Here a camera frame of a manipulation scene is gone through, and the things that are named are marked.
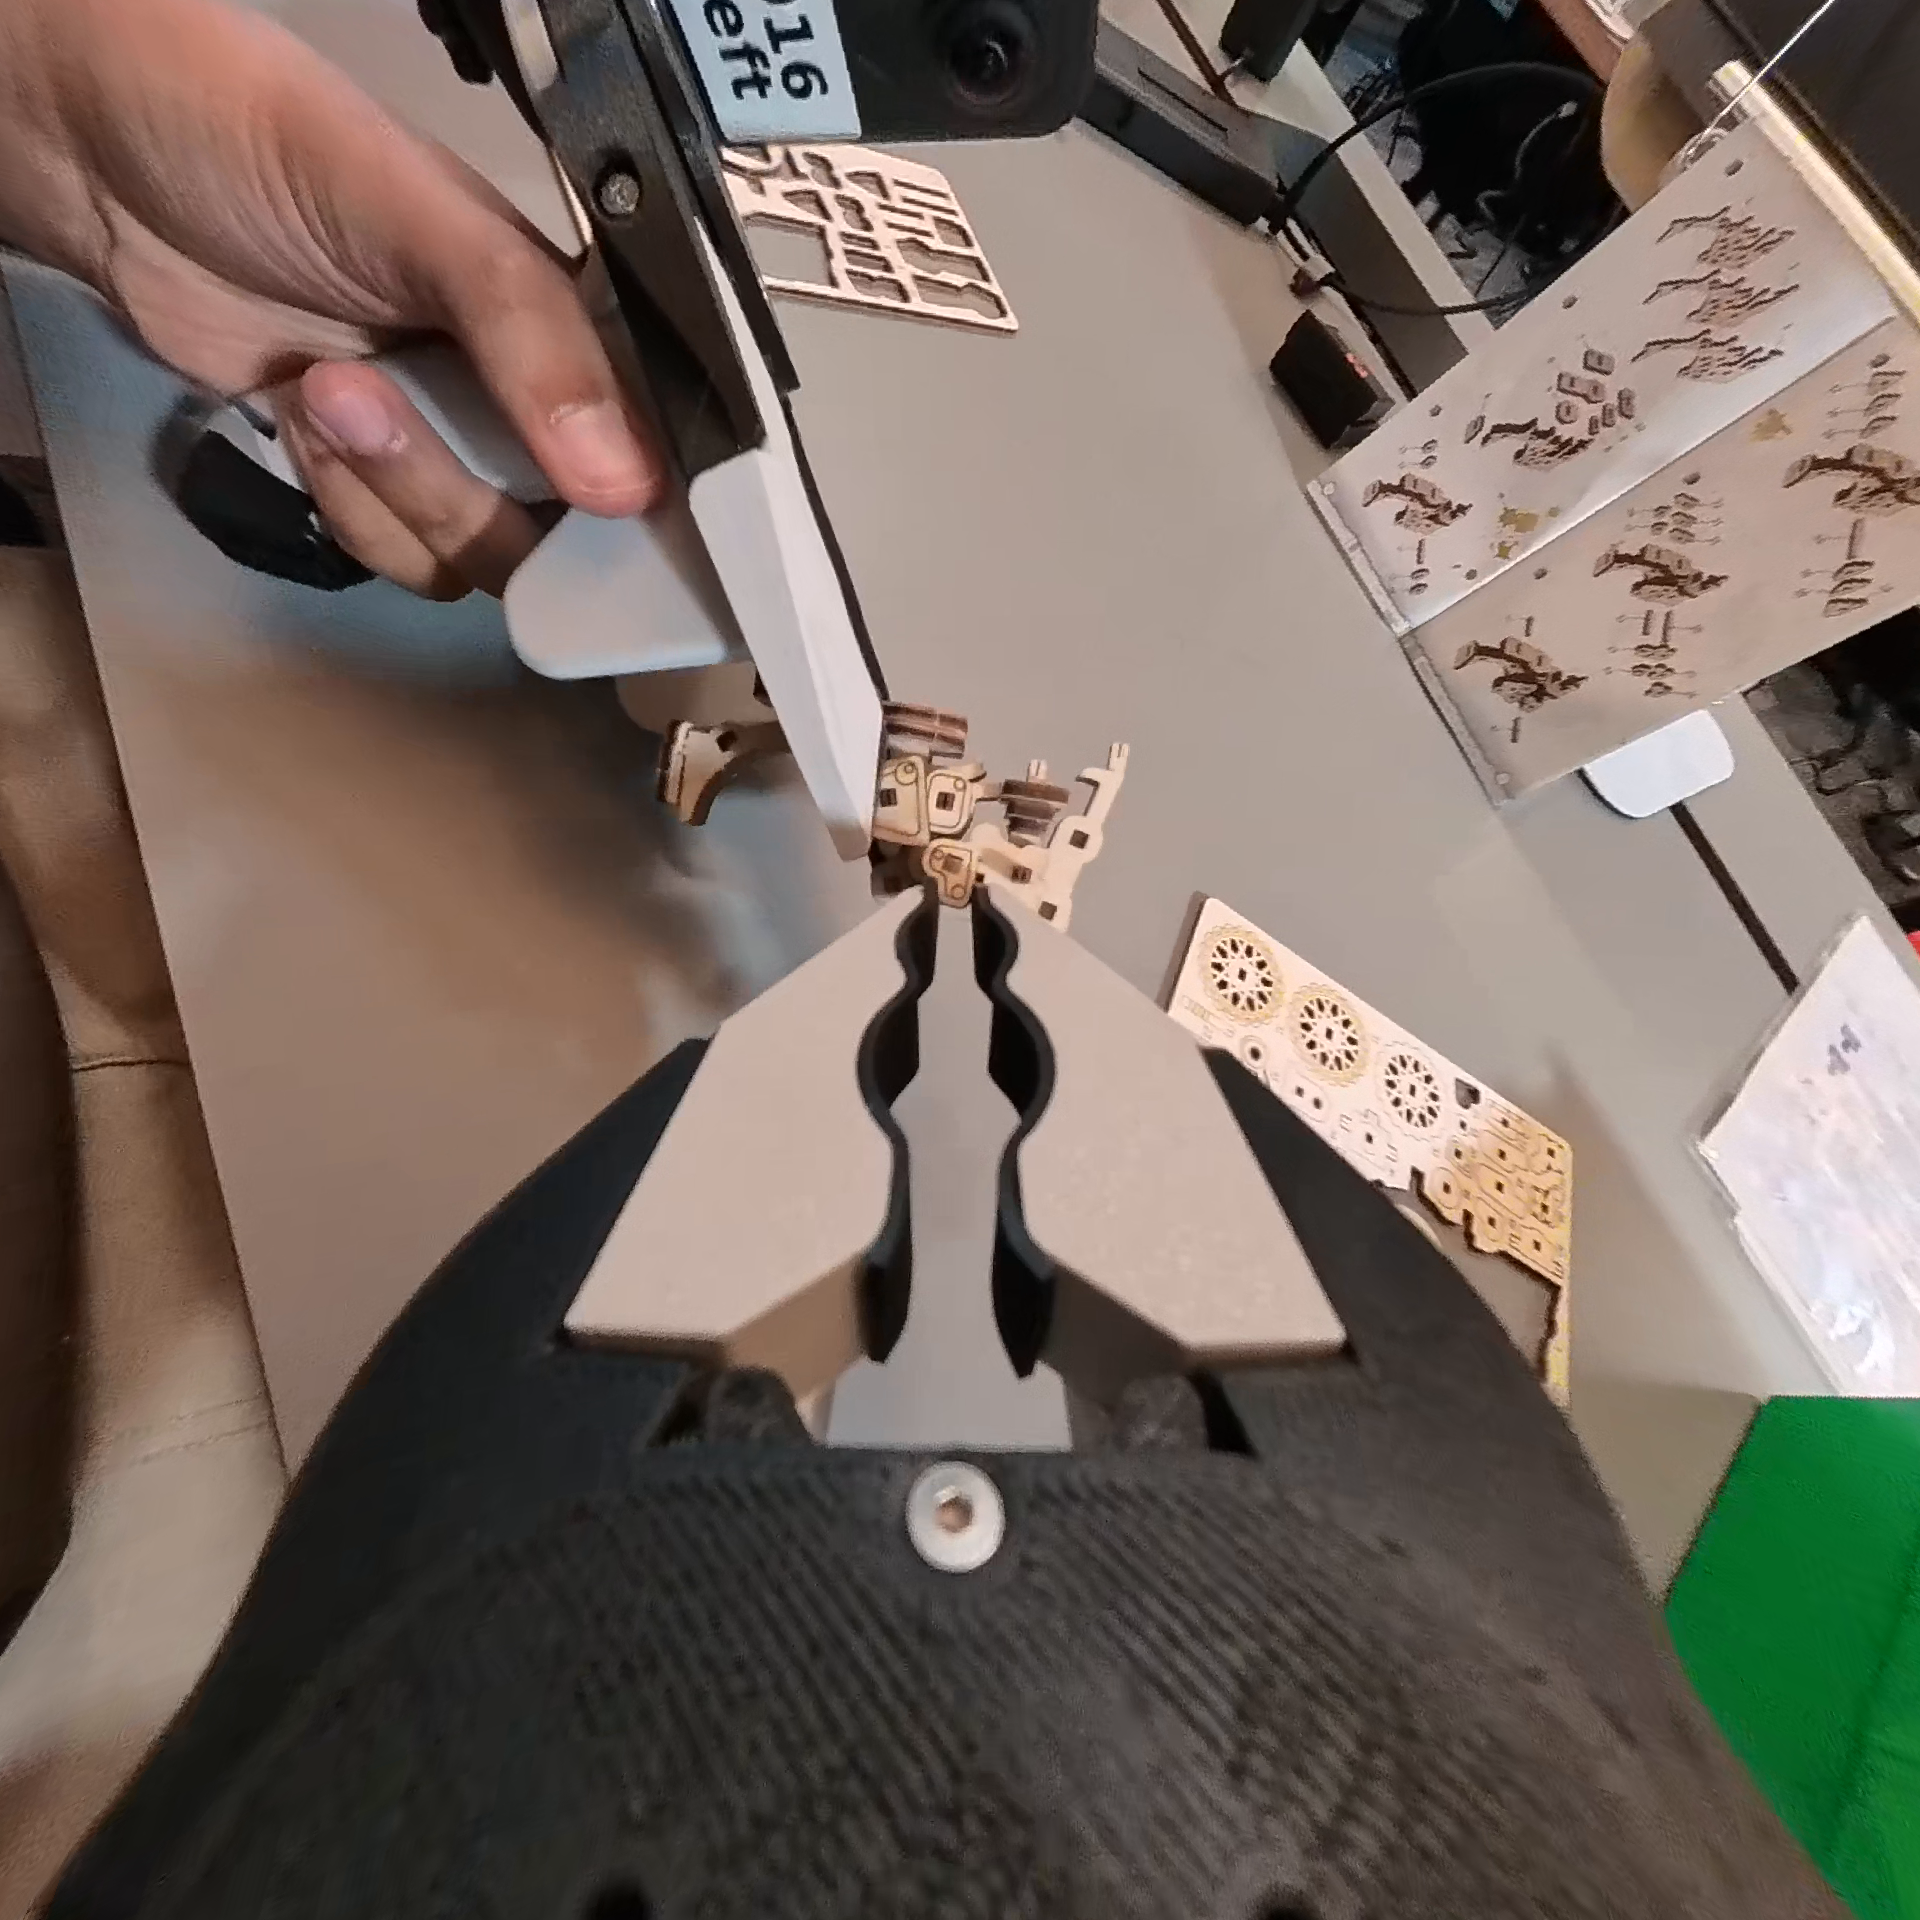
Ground wooden puzzle sheet with gears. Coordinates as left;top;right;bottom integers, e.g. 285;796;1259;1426
1161;891;1580;1404

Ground clear plastic sleeve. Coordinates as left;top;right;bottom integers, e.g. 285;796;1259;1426
1694;914;1920;1397

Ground black box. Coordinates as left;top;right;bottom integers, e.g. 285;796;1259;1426
1078;19;1316;224

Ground green plastic bin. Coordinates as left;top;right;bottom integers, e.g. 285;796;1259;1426
1662;1392;1920;1920

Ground person's left hand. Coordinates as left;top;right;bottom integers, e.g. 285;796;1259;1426
0;0;676;607

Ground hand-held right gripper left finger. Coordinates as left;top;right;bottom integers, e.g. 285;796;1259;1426
561;888;942;1383

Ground small wooden model figure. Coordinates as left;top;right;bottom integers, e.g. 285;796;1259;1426
863;697;1136;935

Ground small black device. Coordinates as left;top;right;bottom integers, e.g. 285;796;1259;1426
1270;306;1397;455

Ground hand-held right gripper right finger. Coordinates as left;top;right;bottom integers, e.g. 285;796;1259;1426
965;888;1353;1387

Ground loose wooden puzzle piece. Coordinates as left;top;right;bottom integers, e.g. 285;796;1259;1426
649;718;794;828

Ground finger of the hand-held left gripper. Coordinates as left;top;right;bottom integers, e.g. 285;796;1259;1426
687;427;894;869

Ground folded instruction leaflet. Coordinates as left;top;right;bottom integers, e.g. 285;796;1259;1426
1301;142;1920;813

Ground black cable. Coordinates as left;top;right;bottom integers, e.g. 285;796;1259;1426
1281;68;1603;323

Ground beige round object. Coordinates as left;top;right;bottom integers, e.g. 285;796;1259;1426
1592;29;1720;200

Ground person's olive pants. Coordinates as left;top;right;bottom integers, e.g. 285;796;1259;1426
0;542;292;1666

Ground wooden puzzle sheet with cutouts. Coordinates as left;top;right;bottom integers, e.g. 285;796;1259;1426
721;142;1022;337

